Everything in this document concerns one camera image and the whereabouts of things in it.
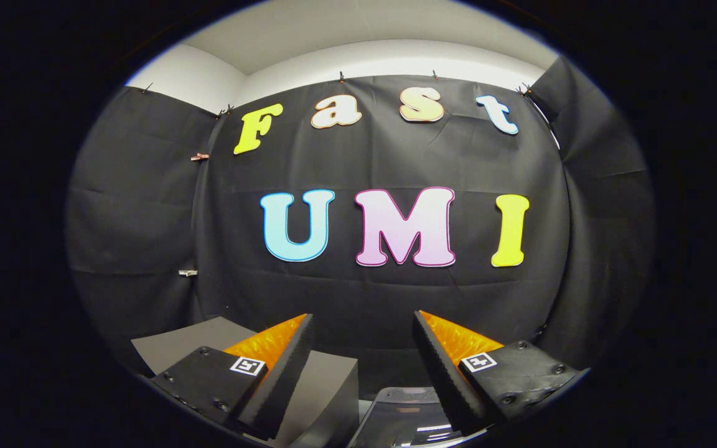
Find grey cabinet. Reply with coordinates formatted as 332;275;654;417
131;316;360;448

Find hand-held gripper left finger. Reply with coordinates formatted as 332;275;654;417
150;313;316;439

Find black backdrop cloth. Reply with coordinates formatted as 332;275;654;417
66;55;655;399

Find grey washing machine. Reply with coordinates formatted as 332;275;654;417
347;386;465;448

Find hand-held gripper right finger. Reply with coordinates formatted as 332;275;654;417
411;310;589;436

